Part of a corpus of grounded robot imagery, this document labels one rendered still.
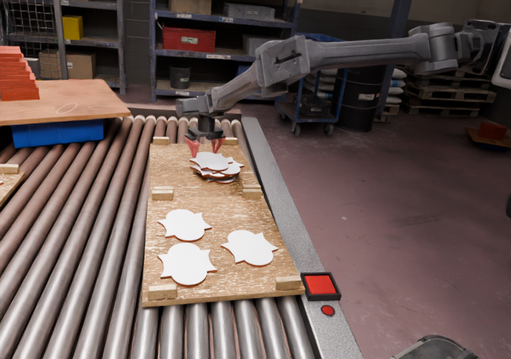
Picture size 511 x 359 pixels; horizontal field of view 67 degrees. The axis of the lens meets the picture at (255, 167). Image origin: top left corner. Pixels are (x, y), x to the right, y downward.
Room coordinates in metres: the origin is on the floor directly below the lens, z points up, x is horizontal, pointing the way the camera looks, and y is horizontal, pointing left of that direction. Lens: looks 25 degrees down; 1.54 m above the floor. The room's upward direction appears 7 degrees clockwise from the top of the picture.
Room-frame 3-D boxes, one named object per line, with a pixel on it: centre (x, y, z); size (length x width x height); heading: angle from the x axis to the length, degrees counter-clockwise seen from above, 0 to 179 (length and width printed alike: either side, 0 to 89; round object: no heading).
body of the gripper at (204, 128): (1.21, 0.18, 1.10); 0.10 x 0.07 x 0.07; 131
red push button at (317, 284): (0.70, -0.18, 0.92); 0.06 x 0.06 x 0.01; 11
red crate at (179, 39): (5.23, 1.06, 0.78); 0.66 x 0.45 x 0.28; 104
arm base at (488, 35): (0.99, -0.47, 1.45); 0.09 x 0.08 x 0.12; 34
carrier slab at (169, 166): (1.22, 0.19, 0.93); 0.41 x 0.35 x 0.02; 16
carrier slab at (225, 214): (0.82, 0.08, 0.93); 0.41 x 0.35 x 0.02; 15
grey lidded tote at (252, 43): (5.45, 0.11, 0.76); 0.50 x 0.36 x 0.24; 110
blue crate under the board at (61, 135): (1.42, 0.80, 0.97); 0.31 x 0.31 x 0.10; 34
